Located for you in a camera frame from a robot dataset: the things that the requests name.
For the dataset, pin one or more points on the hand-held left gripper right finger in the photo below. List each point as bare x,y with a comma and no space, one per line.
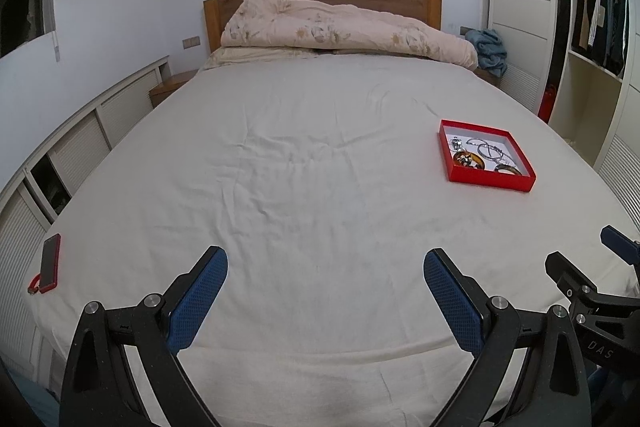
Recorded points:
452,302

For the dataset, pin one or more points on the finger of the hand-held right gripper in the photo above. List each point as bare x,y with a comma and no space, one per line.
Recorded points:
622,244
570,279

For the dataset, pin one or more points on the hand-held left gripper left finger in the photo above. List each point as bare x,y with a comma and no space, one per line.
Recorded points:
200,297

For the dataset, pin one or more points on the red jewelry box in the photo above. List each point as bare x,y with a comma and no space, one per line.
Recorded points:
480,182

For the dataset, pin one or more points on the brown amber bangle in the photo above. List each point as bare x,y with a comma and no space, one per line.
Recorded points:
506,168

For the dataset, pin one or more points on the large twisted silver bangle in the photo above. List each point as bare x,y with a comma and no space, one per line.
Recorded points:
487,153

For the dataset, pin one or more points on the phone in red case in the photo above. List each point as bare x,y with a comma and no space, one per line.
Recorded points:
50,262

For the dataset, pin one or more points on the wooden nightstand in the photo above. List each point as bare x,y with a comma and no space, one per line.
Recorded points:
489,80
170,87

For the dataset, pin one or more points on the row of hanging clothes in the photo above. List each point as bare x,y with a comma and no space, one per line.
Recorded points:
600,17

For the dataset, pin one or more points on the blue crumpled cloth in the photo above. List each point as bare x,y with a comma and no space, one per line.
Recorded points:
487,49

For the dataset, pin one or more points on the beige pillow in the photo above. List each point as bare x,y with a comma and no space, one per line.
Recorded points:
250,55

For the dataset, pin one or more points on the beige floral quilt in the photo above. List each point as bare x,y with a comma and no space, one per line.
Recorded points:
350,32

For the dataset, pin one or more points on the white low wall cabinet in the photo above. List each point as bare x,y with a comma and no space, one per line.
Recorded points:
80,147

